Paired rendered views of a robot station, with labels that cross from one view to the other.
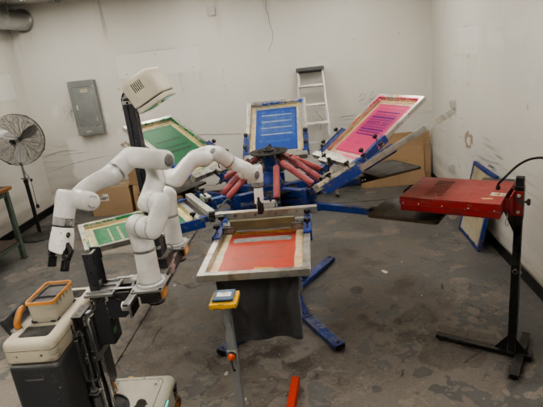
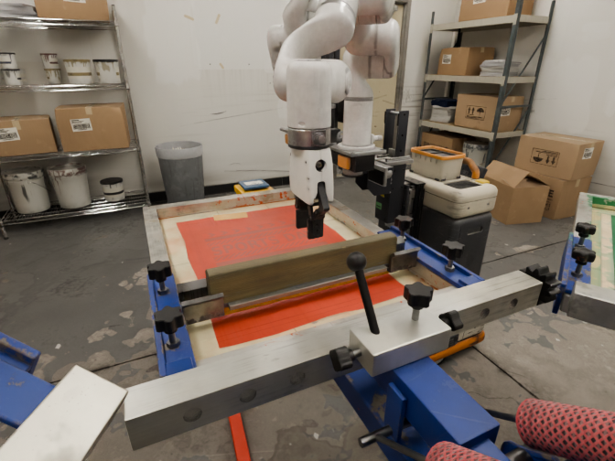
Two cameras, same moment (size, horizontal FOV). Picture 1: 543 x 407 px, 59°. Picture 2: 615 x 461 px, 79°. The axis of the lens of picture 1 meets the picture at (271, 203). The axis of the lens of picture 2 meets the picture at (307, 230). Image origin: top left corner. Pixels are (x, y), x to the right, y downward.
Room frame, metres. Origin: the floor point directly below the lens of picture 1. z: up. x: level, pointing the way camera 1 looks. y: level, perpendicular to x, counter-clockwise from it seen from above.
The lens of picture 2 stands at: (3.39, -0.28, 1.40)
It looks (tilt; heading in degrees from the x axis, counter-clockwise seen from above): 24 degrees down; 149
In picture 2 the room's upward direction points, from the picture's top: straight up
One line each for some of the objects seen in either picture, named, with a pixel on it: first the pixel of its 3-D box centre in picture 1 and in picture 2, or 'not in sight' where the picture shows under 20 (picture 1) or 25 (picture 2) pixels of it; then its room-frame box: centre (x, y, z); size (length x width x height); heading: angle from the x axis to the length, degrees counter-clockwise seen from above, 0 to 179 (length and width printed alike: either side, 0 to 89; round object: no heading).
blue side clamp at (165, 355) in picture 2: (308, 226); (170, 328); (2.81, -0.21, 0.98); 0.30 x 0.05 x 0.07; 174
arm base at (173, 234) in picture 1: (169, 229); (361, 123); (2.37, 0.55, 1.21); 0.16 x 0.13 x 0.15; 86
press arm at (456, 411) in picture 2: not in sight; (423, 392); (3.16, 0.03, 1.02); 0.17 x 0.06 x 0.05; 174
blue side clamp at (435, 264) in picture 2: (220, 232); (422, 263); (2.87, 0.34, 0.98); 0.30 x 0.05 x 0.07; 174
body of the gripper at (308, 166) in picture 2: (258, 193); (308, 168); (2.82, 0.07, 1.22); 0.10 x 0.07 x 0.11; 174
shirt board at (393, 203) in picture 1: (351, 207); not in sight; (3.26, -0.56, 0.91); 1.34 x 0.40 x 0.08; 54
